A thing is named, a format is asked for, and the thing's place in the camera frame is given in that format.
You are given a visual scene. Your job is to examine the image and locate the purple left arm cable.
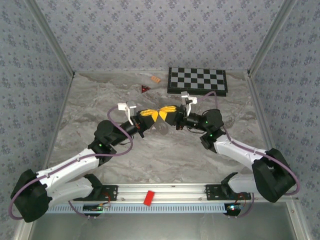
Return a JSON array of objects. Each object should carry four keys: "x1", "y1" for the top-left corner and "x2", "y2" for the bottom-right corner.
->
[{"x1": 9, "y1": 104, "x2": 135, "y2": 221}]

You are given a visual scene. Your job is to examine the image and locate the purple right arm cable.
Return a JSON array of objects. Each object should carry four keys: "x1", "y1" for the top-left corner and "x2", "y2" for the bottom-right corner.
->
[{"x1": 196, "y1": 91, "x2": 301, "y2": 196}]

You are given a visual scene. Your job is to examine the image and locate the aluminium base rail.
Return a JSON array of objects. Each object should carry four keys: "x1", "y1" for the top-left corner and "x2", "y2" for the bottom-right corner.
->
[{"x1": 101, "y1": 183, "x2": 226, "y2": 204}]

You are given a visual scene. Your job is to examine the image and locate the grey metal panel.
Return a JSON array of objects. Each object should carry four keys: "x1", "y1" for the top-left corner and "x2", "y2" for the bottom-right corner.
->
[{"x1": 29, "y1": 212, "x2": 298, "y2": 240}]

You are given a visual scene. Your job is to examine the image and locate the black mounting plate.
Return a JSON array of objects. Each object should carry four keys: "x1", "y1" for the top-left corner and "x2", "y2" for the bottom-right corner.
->
[
  {"x1": 204, "y1": 184, "x2": 251, "y2": 201},
  {"x1": 72, "y1": 184, "x2": 119, "y2": 202}
]

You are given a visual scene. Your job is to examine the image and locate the aluminium frame rail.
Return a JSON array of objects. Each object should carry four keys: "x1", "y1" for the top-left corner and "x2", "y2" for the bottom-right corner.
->
[
  {"x1": 12, "y1": 71, "x2": 76, "y2": 240},
  {"x1": 246, "y1": 71, "x2": 310, "y2": 240}
]

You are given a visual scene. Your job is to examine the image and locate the black white chessboard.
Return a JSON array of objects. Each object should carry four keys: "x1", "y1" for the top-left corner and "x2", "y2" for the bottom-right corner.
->
[{"x1": 166, "y1": 66, "x2": 229, "y2": 97}]

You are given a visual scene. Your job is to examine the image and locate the clear plastic object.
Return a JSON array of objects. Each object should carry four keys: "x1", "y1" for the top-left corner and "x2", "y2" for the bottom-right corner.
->
[{"x1": 152, "y1": 121, "x2": 169, "y2": 136}]

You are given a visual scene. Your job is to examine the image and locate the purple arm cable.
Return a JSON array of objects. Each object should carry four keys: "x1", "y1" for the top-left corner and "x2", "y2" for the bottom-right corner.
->
[
  {"x1": 196, "y1": 91, "x2": 301, "y2": 196},
  {"x1": 9, "y1": 104, "x2": 135, "y2": 221}
]

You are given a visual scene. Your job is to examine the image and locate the red orange wire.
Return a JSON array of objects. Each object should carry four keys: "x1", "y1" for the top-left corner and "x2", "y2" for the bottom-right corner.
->
[
  {"x1": 234, "y1": 192, "x2": 251, "y2": 208},
  {"x1": 101, "y1": 191, "x2": 112, "y2": 208}
]

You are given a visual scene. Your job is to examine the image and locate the red rectangular block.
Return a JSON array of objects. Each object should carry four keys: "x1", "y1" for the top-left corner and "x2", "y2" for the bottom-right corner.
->
[{"x1": 143, "y1": 190, "x2": 156, "y2": 207}]

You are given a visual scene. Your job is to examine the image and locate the small circuit board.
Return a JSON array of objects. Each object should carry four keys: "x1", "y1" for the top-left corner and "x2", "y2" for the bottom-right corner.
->
[
  {"x1": 82, "y1": 203, "x2": 105, "y2": 213},
  {"x1": 224, "y1": 202, "x2": 245, "y2": 216}
]

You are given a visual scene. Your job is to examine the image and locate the aluminium frame post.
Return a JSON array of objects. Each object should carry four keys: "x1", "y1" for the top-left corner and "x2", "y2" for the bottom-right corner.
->
[{"x1": 246, "y1": 0, "x2": 300, "y2": 77}]

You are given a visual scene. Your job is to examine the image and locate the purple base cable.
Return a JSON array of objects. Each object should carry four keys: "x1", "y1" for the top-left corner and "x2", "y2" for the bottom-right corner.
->
[
  {"x1": 67, "y1": 199, "x2": 107, "y2": 221},
  {"x1": 227, "y1": 193, "x2": 255, "y2": 220}
]

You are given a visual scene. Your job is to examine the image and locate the light blue cable duct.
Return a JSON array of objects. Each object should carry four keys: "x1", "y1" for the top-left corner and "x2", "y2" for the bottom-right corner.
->
[{"x1": 46, "y1": 201, "x2": 230, "y2": 215}]

